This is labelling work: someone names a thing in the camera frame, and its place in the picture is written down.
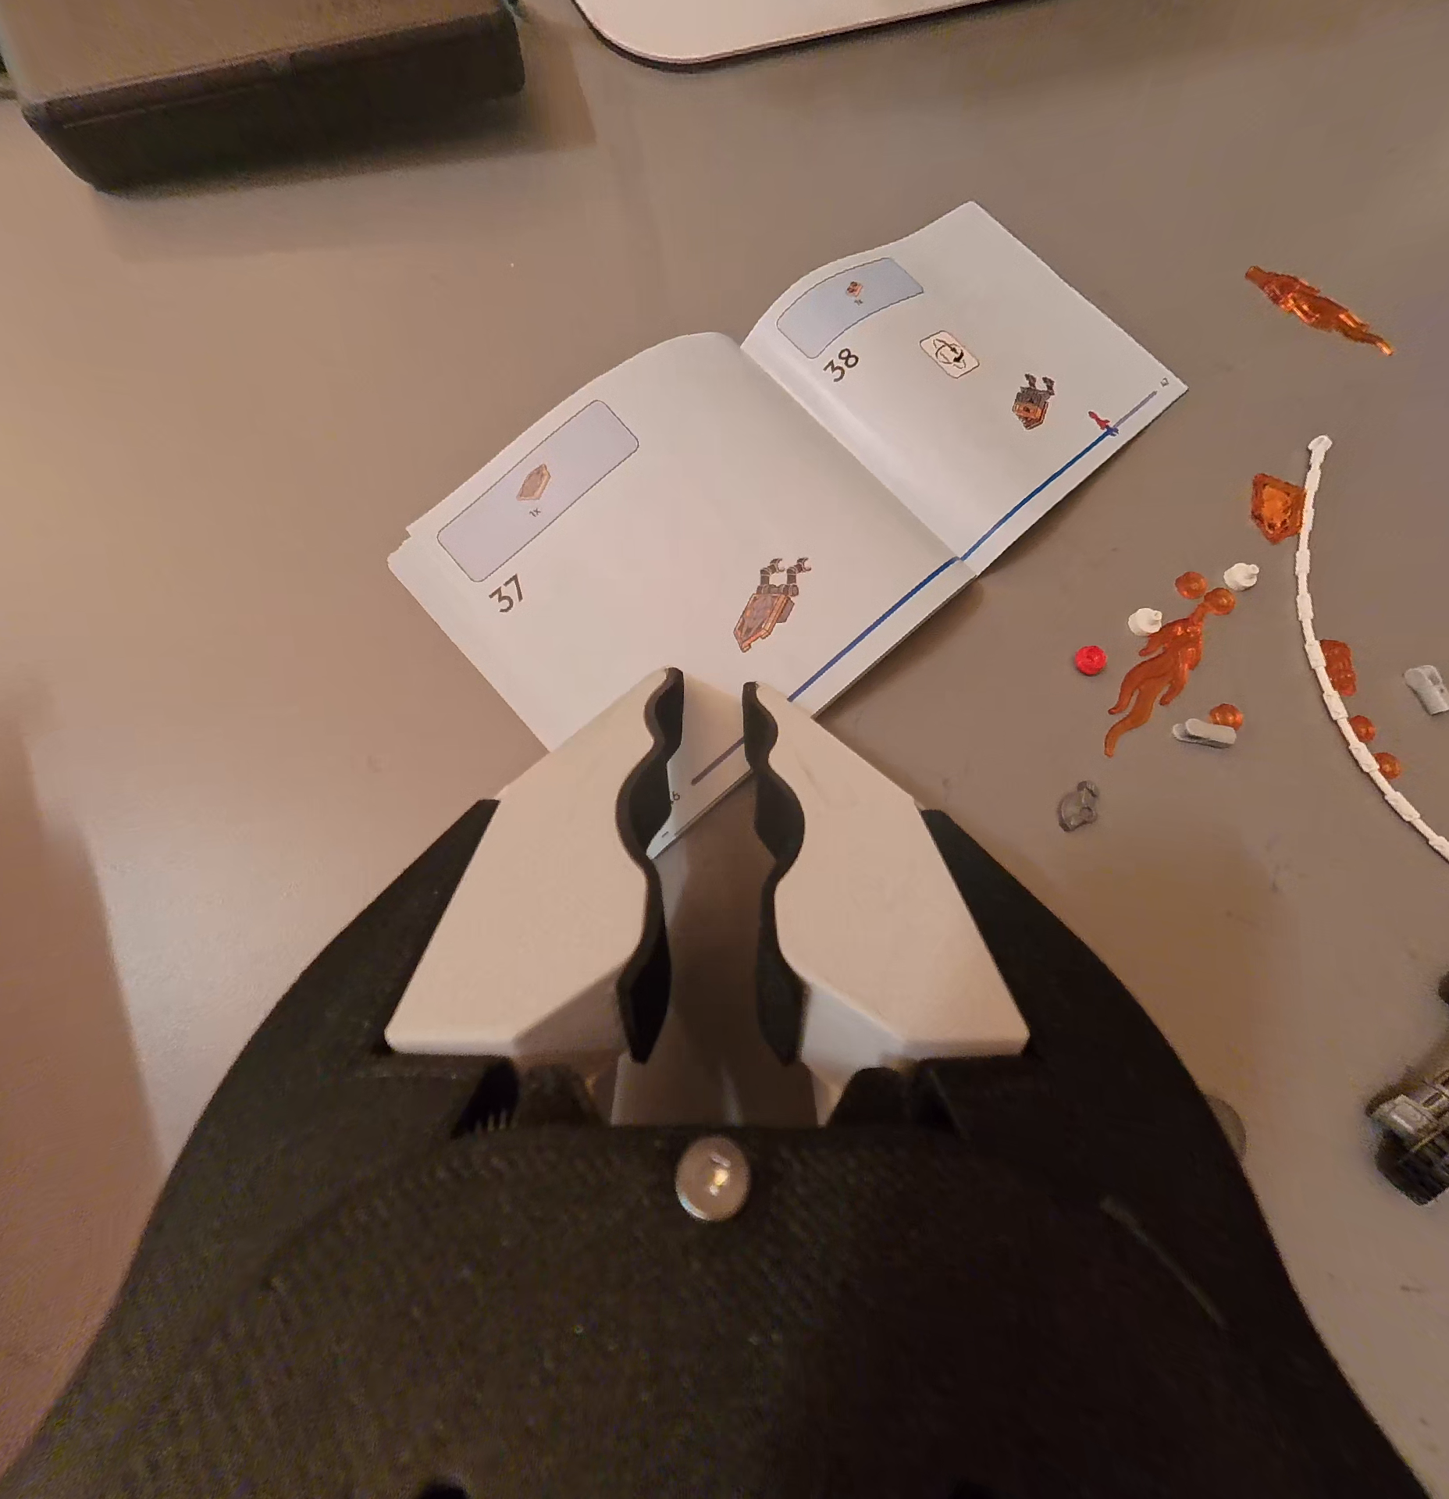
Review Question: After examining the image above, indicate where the black lego motorcycle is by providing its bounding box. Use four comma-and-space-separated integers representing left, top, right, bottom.
1366, 948, 1449, 1210

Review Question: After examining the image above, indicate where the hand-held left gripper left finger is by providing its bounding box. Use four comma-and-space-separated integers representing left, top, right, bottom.
384, 667, 688, 1126

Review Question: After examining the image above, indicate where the white laptop stand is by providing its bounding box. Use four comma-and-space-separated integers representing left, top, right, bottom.
572, 0, 997, 67

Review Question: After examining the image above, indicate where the narrow orange lego flame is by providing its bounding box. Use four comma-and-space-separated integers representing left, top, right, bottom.
1245, 265, 1397, 356

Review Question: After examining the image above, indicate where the white lego chain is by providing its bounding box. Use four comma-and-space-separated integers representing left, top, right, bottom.
1293, 436, 1449, 883

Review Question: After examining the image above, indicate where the branched orange lego flame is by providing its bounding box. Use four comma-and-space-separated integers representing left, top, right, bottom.
1104, 591, 1209, 758

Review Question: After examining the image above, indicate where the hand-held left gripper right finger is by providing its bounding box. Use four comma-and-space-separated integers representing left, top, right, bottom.
738, 681, 1033, 1128

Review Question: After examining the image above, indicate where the black power bank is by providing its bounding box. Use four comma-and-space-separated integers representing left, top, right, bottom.
19, 0, 526, 196

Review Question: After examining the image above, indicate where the lego instruction booklet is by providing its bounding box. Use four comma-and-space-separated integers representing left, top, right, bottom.
386, 201, 1190, 853

